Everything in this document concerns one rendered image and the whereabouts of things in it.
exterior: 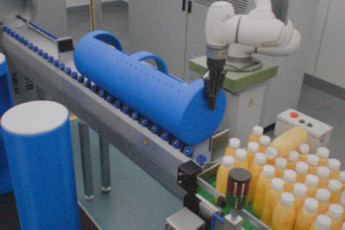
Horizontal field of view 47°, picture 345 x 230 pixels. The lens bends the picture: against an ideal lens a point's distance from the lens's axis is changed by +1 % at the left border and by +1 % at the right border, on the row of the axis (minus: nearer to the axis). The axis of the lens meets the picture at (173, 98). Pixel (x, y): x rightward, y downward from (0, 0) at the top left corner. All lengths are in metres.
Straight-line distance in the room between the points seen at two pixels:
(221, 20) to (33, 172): 1.02
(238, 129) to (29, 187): 1.18
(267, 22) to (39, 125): 1.01
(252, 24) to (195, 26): 2.45
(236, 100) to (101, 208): 1.22
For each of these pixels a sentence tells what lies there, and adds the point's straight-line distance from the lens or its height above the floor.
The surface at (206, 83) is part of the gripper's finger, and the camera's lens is 1.55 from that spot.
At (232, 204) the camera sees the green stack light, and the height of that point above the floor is 1.18.
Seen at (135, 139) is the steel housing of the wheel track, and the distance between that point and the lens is 1.92.
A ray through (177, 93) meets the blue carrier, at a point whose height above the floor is 1.20.
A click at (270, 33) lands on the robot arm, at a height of 1.50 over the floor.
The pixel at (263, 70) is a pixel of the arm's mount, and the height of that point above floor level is 1.07.
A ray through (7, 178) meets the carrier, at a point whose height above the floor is 0.16.
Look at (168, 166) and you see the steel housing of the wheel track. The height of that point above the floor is 0.85.
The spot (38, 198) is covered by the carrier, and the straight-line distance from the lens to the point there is 1.92.
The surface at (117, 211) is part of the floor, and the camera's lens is 2.79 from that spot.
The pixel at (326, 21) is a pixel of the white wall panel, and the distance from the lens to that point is 4.47.
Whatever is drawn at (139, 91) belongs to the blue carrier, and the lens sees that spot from 1.75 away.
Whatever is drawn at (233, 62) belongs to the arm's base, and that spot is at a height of 1.10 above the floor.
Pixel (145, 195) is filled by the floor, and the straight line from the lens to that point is 2.89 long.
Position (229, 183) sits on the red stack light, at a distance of 1.09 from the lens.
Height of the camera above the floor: 1.93
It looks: 28 degrees down
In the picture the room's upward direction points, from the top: 2 degrees clockwise
